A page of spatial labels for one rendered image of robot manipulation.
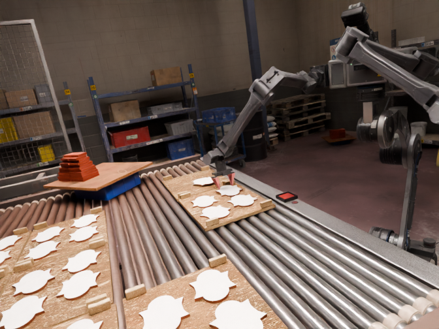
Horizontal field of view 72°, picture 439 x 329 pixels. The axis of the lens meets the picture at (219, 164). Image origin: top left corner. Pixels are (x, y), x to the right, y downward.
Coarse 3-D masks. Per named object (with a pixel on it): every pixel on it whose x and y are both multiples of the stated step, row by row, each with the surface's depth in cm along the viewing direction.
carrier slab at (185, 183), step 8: (184, 176) 202; (192, 176) 199; (200, 176) 196; (208, 176) 193; (168, 184) 190; (176, 184) 188; (184, 184) 185; (192, 184) 183; (176, 192) 174; (192, 192) 170; (200, 192) 168; (176, 200) 164
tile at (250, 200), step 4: (236, 196) 151; (240, 196) 150; (244, 196) 149; (248, 196) 148; (232, 200) 147; (236, 200) 146; (240, 200) 145; (244, 200) 144; (248, 200) 144; (252, 200) 143; (236, 204) 141; (240, 204) 141; (244, 204) 140; (248, 204) 139; (252, 204) 140
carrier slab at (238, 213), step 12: (204, 192) 166; (240, 192) 158; (252, 192) 156; (192, 204) 152; (216, 204) 147; (228, 204) 145; (192, 216) 140; (228, 216) 132; (240, 216) 131; (204, 228) 125
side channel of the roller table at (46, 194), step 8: (176, 160) 244; (184, 160) 244; (192, 160) 247; (144, 168) 234; (152, 168) 235; (160, 168) 238; (48, 192) 211; (56, 192) 212; (64, 192) 214; (8, 200) 205; (16, 200) 204; (24, 200) 206; (32, 200) 208; (0, 208) 201
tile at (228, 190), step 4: (220, 188) 164; (224, 188) 164; (228, 188) 163; (232, 188) 162; (236, 188) 161; (216, 192) 162; (220, 192) 159; (224, 192) 158; (228, 192) 158; (232, 192) 157; (236, 192) 156
